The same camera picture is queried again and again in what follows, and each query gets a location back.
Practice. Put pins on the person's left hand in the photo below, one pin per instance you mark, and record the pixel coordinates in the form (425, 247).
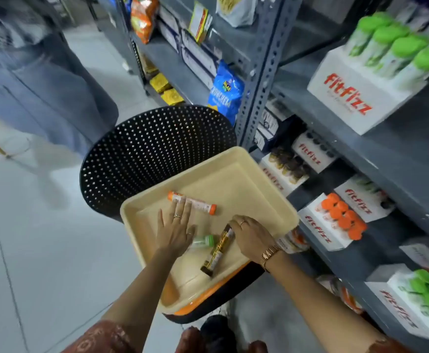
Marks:
(174, 235)

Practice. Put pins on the person's right hand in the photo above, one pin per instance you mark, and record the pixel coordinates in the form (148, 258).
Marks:
(253, 240)

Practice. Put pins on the green cap tube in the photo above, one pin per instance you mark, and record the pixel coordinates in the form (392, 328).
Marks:
(203, 241)

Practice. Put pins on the black cap gold tube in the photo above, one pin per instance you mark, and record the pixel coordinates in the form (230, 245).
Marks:
(216, 253)

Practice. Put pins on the orange cap tube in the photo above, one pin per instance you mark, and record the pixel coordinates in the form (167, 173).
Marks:
(199, 205)

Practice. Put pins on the beige plastic tray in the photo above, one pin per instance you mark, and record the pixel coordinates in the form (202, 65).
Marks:
(218, 180)

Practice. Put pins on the person's left forearm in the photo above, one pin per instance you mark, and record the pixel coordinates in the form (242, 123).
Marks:
(144, 290)

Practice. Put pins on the person's right forearm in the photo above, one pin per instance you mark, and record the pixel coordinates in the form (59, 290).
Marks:
(310, 301)

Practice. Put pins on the stack of flat white boxes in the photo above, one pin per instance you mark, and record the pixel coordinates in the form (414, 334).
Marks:
(269, 123)

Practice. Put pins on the row of white blue boxes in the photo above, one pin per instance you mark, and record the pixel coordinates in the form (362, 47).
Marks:
(196, 58)

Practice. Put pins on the yellow red shelf tag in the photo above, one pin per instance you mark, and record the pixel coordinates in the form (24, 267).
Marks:
(199, 22)

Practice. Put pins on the gold wristwatch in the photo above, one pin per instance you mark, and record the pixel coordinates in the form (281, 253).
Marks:
(269, 253)

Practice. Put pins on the white orange label jar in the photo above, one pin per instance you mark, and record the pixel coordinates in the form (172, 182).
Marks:
(293, 242)
(343, 295)

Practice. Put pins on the white tube carton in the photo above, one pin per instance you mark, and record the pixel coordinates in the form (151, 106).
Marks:
(395, 308)
(310, 154)
(277, 183)
(347, 95)
(317, 227)
(361, 204)

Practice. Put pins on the group of short brown-capped tubes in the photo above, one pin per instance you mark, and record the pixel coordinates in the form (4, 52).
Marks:
(288, 163)

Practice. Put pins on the black perforated chair orange seat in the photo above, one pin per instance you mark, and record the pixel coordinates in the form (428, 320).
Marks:
(144, 150)

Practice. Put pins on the group of short orange-capped tubes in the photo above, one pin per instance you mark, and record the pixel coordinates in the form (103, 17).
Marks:
(343, 216)

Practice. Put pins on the yellow packet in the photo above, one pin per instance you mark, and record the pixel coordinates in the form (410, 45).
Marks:
(160, 83)
(172, 97)

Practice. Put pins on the blue snack bag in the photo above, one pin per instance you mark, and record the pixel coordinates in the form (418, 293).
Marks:
(225, 91)

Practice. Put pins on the grey metal snack rack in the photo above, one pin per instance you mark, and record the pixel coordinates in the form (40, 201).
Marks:
(166, 73)

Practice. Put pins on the small yellow price tag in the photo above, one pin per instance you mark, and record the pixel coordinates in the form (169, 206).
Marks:
(418, 255)

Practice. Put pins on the group of short green-capped tubes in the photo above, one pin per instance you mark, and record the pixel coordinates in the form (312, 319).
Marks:
(402, 47)
(428, 290)

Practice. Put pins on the orange snack bag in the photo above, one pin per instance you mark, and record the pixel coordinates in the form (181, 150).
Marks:
(144, 18)

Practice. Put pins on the green white noodle bag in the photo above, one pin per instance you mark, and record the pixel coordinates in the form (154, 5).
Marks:
(236, 10)

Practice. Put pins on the group of short purple-capped tubes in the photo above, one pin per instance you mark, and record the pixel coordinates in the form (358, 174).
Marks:
(420, 18)

